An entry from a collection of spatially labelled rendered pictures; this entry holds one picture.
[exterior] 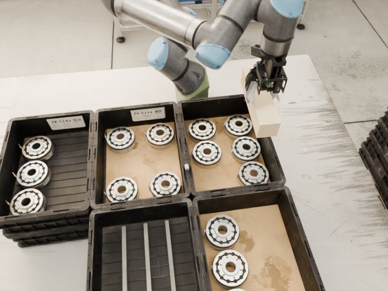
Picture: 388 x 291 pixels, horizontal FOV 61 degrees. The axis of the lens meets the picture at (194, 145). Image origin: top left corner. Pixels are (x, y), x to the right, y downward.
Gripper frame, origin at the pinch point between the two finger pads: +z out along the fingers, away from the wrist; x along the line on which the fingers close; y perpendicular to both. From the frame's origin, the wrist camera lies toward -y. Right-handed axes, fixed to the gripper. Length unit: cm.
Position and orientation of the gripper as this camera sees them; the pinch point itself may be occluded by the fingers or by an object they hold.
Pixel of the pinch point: (259, 97)
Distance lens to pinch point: 103.2
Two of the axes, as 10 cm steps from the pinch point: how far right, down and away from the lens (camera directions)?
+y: 1.2, 8.1, -5.8
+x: 9.9, -0.9, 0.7
